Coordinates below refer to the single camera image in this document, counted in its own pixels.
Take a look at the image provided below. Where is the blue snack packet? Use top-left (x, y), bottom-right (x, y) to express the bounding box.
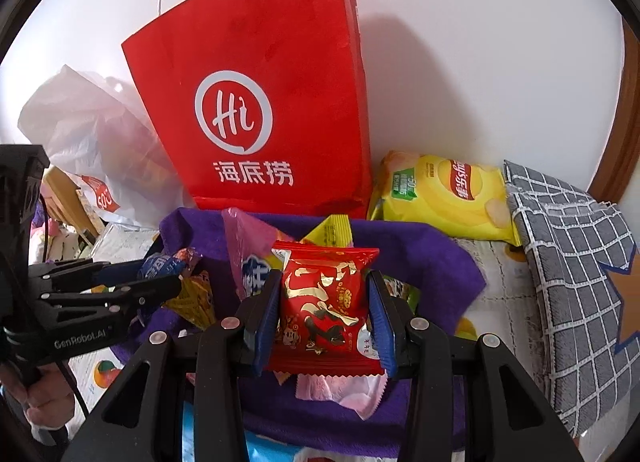
top-left (137, 248), bottom-right (203, 285)

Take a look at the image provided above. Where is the pink and yellow snack bag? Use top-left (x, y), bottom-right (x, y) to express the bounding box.
top-left (222, 208), bottom-right (301, 300)

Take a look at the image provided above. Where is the yellow chips bag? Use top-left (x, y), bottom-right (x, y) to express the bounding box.
top-left (367, 151), bottom-right (523, 247)

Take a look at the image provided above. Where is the red and gold snack packet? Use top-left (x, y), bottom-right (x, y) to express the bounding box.
top-left (265, 241), bottom-right (388, 375)

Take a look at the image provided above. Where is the wooden furniture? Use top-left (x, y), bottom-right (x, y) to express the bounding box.
top-left (42, 167), bottom-right (101, 243)

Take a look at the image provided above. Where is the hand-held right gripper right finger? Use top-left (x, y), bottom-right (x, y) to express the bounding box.
top-left (367, 271), bottom-right (583, 462)

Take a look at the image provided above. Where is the red paper bag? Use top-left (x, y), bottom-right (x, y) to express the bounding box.
top-left (121, 0), bottom-right (373, 220)

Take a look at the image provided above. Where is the small pink snack packet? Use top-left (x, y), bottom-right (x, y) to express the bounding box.
top-left (295, 372), bottom-right (388, 418)

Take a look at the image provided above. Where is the person's left hand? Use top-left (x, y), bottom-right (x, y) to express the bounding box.
top-left (10, 362), bottom-right (76, 430)

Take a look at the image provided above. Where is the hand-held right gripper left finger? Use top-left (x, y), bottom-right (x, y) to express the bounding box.
top-left (62, 269), bottom-right (283, 462)

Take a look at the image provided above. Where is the grey checked star cloth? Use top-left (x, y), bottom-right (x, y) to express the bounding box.
top-left (502, 159), bottom-right (640, 425)

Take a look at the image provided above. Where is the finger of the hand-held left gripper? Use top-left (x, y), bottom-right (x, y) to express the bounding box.
top-left (30, 258), bottom-right (151, 293)
top-left (45, 274), bottom-right (183, 315)

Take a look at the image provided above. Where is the green snack packet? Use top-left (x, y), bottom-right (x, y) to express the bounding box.
top-left (382, 277), bottom-right (421, 315)

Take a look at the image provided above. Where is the blue tissue pack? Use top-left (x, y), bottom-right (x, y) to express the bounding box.
top-left (182, 392), bottom-right (306, 462)

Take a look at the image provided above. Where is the lattice print snack packet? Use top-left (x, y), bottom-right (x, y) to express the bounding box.
top-left (162, 269), bottom-right (218, 333)

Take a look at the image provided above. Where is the pink plush toy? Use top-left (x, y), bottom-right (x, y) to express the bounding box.
top-left (31, 216), bottom-right (61, 243)

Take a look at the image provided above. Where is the brown wooden door frame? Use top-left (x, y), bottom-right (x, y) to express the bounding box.
top-left (587, 16), bottom-right (640, 205)

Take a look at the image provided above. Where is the purple towel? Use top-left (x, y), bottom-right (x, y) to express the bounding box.
top-left (112, 207), bottom-right (488, 460)

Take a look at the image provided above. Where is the white plastic bag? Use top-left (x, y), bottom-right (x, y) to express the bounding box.
top-left (17, 64), bottom-right (196, 230)

